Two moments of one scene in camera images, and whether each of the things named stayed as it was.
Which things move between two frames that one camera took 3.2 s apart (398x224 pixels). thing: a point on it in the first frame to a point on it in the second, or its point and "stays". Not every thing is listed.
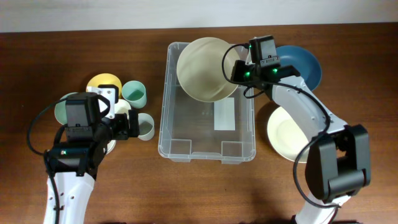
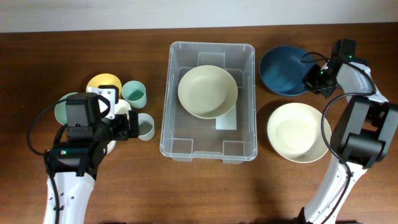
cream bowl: x=285 y=137 stays
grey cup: x=147 y=127 stays
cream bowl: x=199 y=70 to x=208 y=91
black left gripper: x=123 y=130 stays
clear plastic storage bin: x=191 y=129 stays
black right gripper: x=239 y=65 to x=307 y=81
